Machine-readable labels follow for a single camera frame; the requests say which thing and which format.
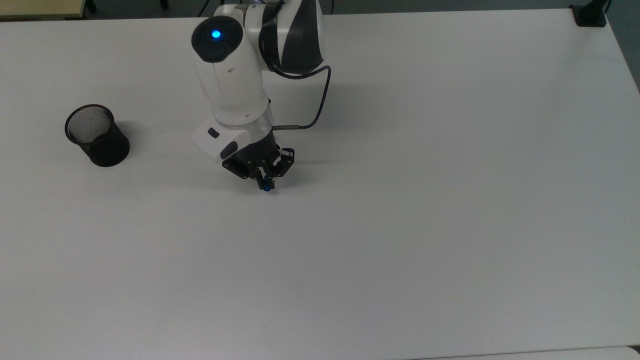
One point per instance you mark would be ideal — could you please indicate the black camera stand clamp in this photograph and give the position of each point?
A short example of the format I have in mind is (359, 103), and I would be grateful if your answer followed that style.
(590, 15)

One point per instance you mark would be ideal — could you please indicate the black mesh pen cup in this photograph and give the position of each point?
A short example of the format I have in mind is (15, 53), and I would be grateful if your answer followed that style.
(102, 145)

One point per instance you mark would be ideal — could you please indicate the light wooden table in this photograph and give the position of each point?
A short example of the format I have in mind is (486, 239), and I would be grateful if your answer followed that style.
(40, 7)

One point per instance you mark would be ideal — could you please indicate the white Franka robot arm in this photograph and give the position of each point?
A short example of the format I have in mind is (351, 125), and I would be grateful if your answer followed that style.
(230, 80)

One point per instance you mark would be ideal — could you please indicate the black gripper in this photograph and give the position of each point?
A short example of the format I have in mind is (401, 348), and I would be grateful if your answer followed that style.
(255, 152)

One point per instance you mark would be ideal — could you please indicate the small blue object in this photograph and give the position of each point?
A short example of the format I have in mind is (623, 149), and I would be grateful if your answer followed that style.
(269, 188)

